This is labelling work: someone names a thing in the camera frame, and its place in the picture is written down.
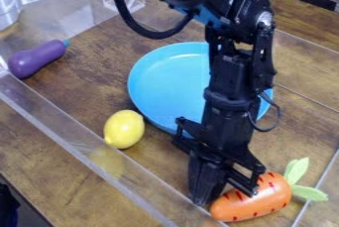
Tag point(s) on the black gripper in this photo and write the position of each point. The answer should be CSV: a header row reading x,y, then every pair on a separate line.
x,y
218,144

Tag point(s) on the orange toy carrot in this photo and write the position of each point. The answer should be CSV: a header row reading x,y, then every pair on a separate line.
x,y
277,188

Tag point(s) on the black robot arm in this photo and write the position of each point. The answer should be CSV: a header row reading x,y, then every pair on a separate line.
x,y
239,29

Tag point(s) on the yellow toy lemon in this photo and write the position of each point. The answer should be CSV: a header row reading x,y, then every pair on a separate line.
x,y
123,129

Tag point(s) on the blue round plate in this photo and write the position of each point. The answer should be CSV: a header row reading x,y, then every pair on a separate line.
x,y
166,84

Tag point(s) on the clear acrylic barrier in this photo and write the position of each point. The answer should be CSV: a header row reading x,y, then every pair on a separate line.
x,y
87,185

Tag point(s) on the purple toy eggplant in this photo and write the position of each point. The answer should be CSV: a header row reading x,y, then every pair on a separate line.
x,y
27,62

